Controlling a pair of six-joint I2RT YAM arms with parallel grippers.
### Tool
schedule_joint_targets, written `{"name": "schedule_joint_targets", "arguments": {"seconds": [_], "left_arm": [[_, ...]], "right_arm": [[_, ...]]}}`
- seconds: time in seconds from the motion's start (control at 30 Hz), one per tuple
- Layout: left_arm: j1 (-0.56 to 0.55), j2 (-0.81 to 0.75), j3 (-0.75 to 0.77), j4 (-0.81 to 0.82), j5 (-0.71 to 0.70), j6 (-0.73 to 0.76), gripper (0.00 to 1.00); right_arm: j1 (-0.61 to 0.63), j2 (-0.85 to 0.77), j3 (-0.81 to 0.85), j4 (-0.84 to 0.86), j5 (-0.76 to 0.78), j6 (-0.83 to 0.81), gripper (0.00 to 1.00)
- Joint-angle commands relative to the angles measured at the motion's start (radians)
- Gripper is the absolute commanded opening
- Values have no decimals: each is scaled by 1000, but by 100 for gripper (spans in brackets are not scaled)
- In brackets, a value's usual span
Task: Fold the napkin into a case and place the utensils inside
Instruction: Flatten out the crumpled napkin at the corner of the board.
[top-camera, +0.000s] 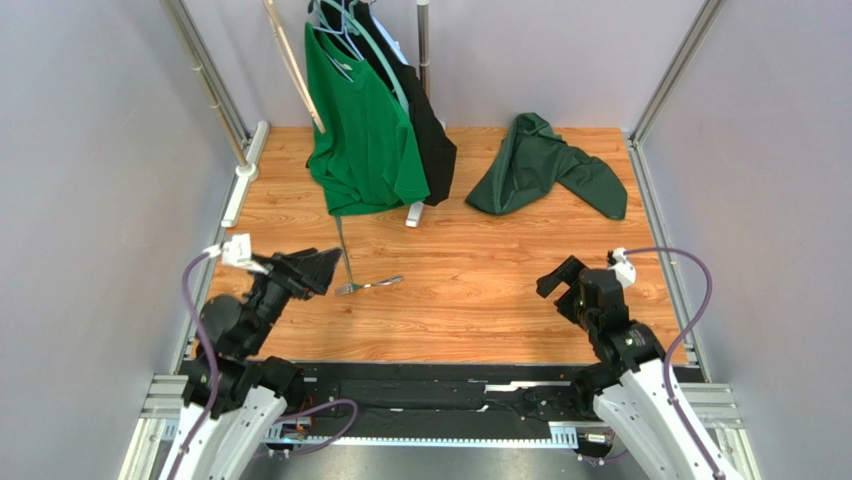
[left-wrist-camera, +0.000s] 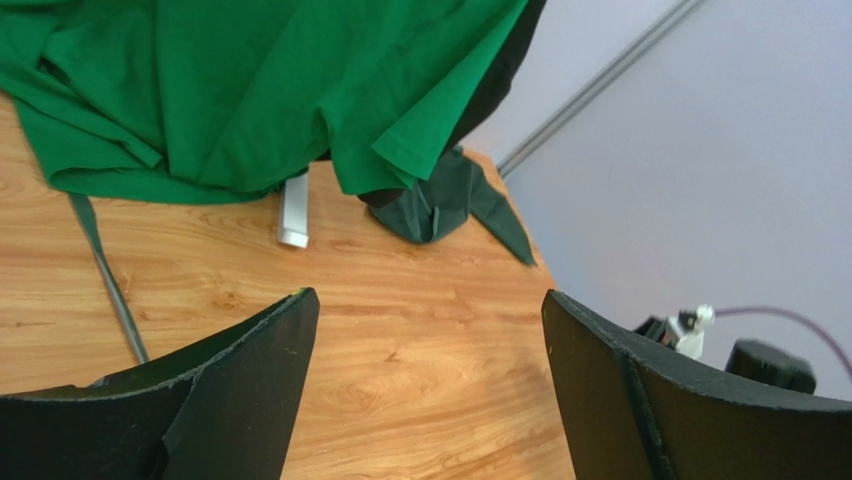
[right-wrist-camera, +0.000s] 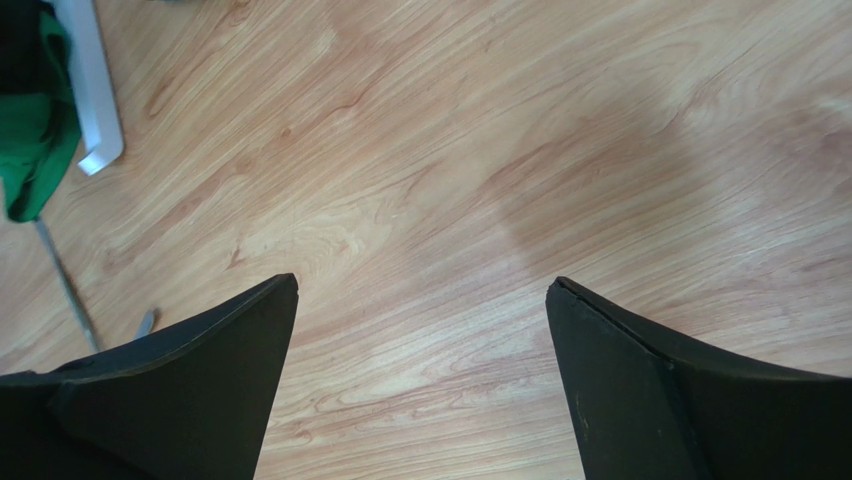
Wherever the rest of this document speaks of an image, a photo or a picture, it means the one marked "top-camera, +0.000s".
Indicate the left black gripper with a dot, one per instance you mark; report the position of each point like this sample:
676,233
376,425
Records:
287,272

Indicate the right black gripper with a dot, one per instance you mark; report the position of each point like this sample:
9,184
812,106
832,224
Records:
570,293

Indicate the dark green cloth napkin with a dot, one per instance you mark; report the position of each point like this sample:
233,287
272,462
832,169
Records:
532,159

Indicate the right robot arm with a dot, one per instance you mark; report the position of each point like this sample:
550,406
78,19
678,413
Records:
632,387

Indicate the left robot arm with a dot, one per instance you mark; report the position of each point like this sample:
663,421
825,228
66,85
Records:
231,400

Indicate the silver fork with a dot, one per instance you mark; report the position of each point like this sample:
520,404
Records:
352,287

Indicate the green t-shirt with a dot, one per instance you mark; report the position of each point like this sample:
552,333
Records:
367,160

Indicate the black t-shirt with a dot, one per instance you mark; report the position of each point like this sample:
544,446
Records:
418,100

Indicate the teal clothes hanger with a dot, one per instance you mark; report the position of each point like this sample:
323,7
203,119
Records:
338,19

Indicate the metal rack pole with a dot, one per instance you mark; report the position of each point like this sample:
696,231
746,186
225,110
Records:
424,43

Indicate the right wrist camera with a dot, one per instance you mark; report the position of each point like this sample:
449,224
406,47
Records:
623,268

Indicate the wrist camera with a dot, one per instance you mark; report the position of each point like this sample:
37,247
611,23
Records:
235,251
623,268

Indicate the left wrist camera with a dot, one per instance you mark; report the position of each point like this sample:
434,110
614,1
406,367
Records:
235,251

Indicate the white corner pole bracket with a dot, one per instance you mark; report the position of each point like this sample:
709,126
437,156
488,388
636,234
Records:
246,173

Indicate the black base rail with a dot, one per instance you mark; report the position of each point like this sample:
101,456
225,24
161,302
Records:
478,402

